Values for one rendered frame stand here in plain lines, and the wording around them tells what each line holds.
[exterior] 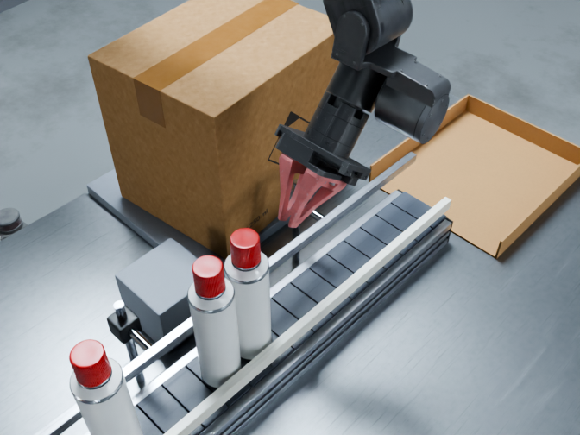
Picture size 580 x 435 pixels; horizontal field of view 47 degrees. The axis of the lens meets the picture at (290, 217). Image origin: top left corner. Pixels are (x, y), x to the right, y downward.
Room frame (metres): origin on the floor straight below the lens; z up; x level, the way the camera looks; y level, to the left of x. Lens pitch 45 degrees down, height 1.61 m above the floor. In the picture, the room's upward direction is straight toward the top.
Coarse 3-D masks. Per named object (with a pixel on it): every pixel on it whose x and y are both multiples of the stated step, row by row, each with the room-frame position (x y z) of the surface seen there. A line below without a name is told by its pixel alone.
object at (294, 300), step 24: (384, 216) 0.74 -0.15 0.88; (408, 216) 0.74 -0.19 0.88; (360, 240) 0.69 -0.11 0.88; (384, 240) 0.69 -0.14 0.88; (312, 264) 0.64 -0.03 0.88; (336, 264) 0.64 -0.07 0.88; (360, 264) 0.64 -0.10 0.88; (288, 288) 0.60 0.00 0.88; (312, 288) 0.60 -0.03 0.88; (360, 288) 0.60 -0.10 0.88; (288, 312) 0.55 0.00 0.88; (336, 312) 0.55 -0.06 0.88; (192, 360) 0.48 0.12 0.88; (168, 384) 0.44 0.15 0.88; (192, 384) 0.44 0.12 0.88; (144, 408) 0.41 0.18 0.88; (168, 408) 0.41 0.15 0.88; (192, 408) 0.41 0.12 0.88; (144, 432) 0.38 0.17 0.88; (192, 432) 0.38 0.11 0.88
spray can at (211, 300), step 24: (192, 264) 0.46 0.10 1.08; (216, 264) 0.46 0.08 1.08; (192, 288) 0.46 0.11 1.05; (216, 288) 0.45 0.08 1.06; (192, 312) 0.44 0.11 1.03; (216, 312) 0.44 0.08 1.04; (216, 336) 0.43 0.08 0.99; (216, 360) 0.43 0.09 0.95; (240, 360) 0.46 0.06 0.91; (216, 384) 0.43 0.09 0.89
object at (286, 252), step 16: (400, 160) 0.78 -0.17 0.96; (384, 176) 0.74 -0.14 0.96; (368, 192) 0.71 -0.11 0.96; (336, 208) 0.67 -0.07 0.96; (352, 208) 0.68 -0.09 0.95; (320, 224) 0.64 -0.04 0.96; (304, 240) 0.61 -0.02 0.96; (272, 256) 0.58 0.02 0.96; (288, 256) 0.59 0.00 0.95; (176, 336) 0.46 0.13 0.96; (144, 352) 0.43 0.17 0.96; (160, 352) 0.44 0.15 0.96; (128, 368) 0.41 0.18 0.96; (144, 368) 0.42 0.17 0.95; (64, 416) 0.35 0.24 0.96; (80, 416) 0.36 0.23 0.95; (48, 432) 0.34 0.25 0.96
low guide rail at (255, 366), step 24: (432, 216) 0.71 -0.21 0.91; (408, 240) 0.66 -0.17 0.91; (384, 264) 0.63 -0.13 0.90; (336, 288) 0.57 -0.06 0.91; (312, 312) 0.53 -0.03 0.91; (288, 336) 0.49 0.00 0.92; (264, 360) 0.46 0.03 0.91; (240, 384) 0.43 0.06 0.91; (216, 408) 0.40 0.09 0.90; (168, 432) 0.36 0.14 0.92
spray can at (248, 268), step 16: (240, 240) 0.50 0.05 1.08; (256, 240) 0.50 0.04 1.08; (240, 256) 0.48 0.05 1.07; (256, 256) 0.49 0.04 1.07; (224, 272) 0.49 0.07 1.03; (240, 272) 0.48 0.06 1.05; (256, 272) 0.48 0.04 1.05; (240, 288) 0.48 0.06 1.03; (256, 288) 0.48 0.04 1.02; (240, 304) 0.48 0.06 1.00; (256, 304) 0.48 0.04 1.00; (240, 320) 0.48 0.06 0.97; (256, 320) 0.48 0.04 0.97; (240, 336) 0.48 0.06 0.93; (256, 336) 0.48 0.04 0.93; (240, 352) 0.48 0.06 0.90; (256, 352) 0.48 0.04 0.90
